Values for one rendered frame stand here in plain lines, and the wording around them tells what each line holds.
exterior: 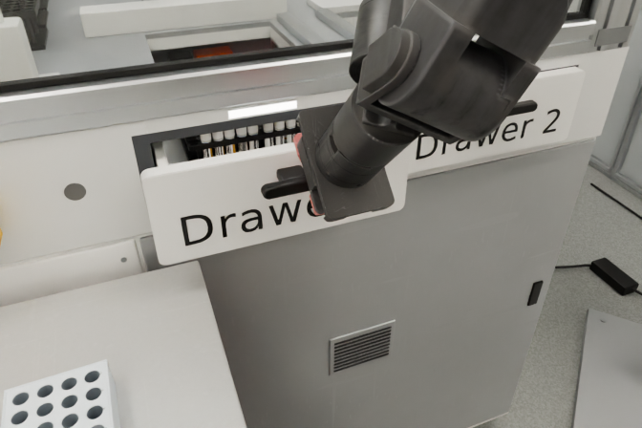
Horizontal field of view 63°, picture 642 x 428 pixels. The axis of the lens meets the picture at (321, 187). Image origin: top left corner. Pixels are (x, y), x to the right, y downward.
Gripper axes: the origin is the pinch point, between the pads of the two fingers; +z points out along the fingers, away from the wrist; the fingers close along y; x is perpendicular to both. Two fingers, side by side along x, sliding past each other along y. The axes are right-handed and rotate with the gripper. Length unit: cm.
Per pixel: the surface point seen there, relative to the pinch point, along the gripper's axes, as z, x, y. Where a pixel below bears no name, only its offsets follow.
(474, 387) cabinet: 56, -39, -36
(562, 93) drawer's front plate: 4.9, -39.7, 7.3
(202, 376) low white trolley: 4.1, 15.6, -15.0
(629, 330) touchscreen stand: 77, -103, -41
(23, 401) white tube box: 3.1, 30.6, -12.5
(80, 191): 8.6, 23.7, 7.1
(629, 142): 109, -168, 18
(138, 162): 6.9, 17.3, 8.6
